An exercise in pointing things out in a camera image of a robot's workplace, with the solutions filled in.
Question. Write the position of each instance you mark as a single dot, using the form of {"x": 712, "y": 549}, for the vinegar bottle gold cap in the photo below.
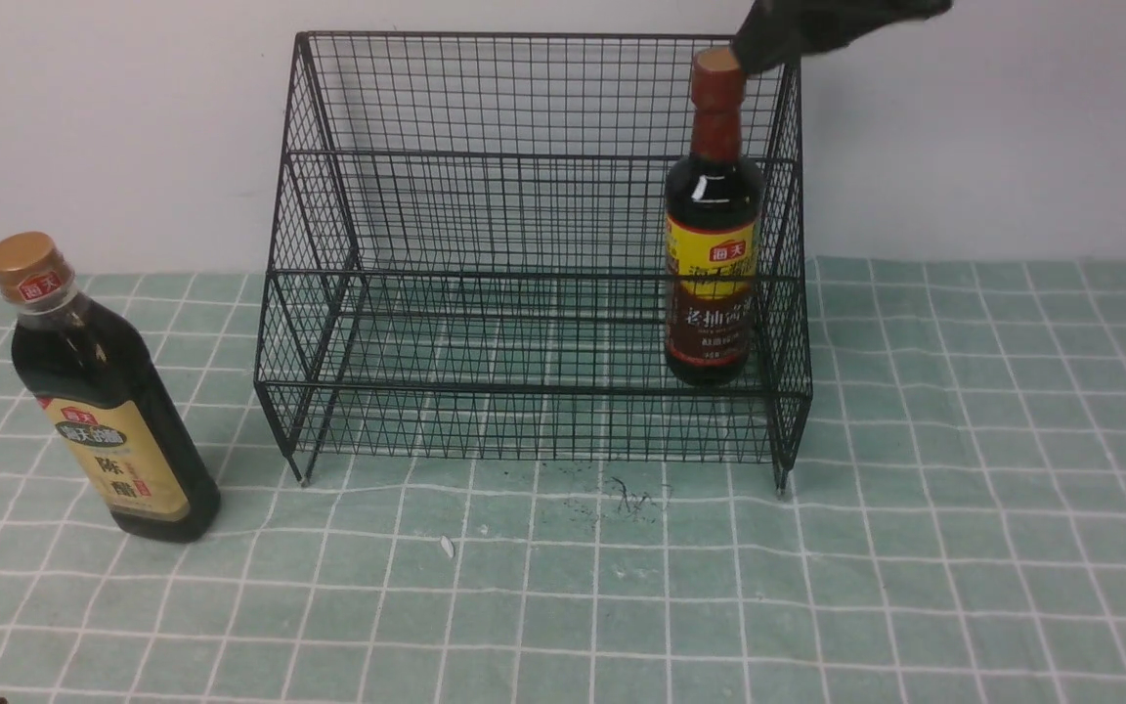
{"x": 92, "y": 374}

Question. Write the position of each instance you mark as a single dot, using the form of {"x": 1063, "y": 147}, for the soy sauce bottle red cap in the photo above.
{"x": 712, "y": 206}

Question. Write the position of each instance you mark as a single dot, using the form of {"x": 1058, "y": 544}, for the green checkered tablecloth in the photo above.
{"x": 955, "y": 532}

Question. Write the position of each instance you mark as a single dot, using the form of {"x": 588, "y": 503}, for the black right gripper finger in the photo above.
{"x": 776, "y": 32}

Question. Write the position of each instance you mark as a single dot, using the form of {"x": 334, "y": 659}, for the black wire mesh shelf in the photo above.
{"x": 468, "y": 252}

